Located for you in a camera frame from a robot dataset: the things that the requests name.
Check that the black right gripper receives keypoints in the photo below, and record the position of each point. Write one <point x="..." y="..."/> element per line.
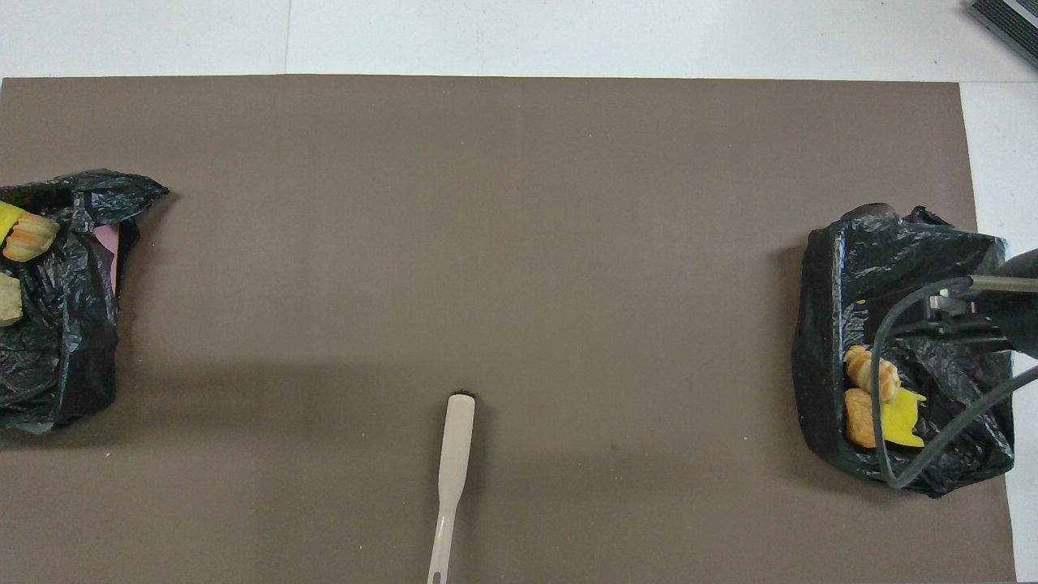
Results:
<point x="1023" y="304"/>

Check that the golden croissant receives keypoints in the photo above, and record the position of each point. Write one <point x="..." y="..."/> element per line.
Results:
<point x="872" y="373"/>

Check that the notched yellow sponge piece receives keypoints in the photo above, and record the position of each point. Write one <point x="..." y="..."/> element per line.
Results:
<point x="904" y="422"/>

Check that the brown fried nugget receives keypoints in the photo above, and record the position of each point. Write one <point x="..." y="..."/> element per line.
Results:
<point x="859" y="420"/>

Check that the beige hand brush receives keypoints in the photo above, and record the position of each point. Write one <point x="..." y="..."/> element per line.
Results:
<point x="456" y="438"/>

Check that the striped bread roll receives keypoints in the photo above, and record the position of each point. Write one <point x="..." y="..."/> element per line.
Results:
<point x="31" y="237"/>

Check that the pale bread chunk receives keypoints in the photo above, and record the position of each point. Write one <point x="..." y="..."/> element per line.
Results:
<point x="8" y="302"/>

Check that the yellow green sponge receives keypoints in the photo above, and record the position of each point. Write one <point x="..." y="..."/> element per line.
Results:
<point x="6" y="221"/>

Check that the black bag lined bin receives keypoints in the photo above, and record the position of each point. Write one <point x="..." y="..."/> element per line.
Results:
<point x="932" y="251"/>

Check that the pink plastic bin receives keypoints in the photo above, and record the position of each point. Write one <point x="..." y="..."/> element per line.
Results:
<point x="109" y="251"/>

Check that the crumpled black trash bag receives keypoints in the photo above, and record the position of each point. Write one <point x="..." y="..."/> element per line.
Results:
<point x="73" y="324"/>

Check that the dark ribbed panel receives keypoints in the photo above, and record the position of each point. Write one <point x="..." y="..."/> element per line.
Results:
<point x="1014" y="20"/>

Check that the brown table mat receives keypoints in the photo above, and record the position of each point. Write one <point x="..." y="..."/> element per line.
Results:
<point x="486" y="203"/>

